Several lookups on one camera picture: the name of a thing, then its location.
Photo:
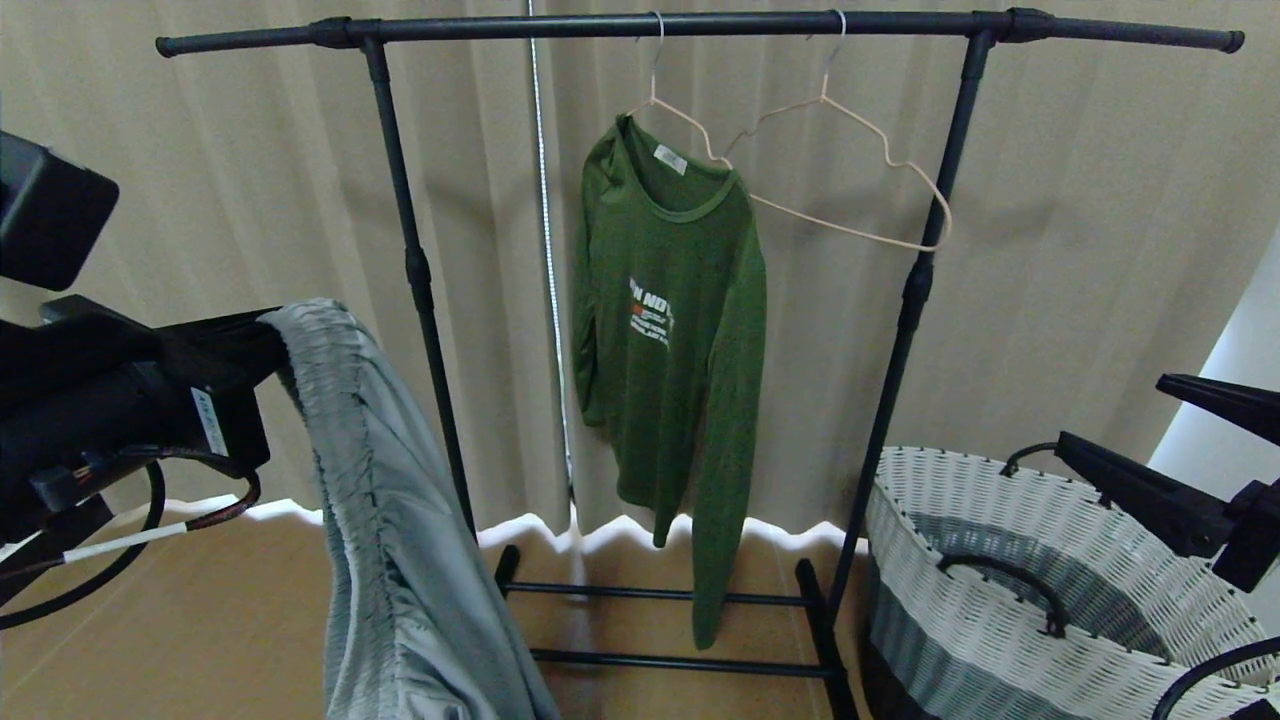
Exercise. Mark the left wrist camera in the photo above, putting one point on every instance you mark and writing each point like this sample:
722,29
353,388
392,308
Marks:
50,210

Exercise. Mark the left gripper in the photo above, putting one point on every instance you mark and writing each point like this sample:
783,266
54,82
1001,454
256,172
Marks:
100,400

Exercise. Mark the pale grey shorts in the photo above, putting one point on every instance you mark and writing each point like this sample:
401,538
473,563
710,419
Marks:
400,520

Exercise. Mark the green printed t-shirt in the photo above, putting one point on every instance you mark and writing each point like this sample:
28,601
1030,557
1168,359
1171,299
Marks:
670,400

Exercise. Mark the pink clothes hanger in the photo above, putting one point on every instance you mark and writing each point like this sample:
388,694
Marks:
850,115
690,122

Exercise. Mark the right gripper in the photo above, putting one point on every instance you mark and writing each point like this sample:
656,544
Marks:
1255,540

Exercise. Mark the white laundry basket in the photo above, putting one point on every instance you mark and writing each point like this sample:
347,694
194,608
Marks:
1000,620

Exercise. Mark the black clothes rack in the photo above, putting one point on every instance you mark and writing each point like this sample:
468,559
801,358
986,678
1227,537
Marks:
418,270

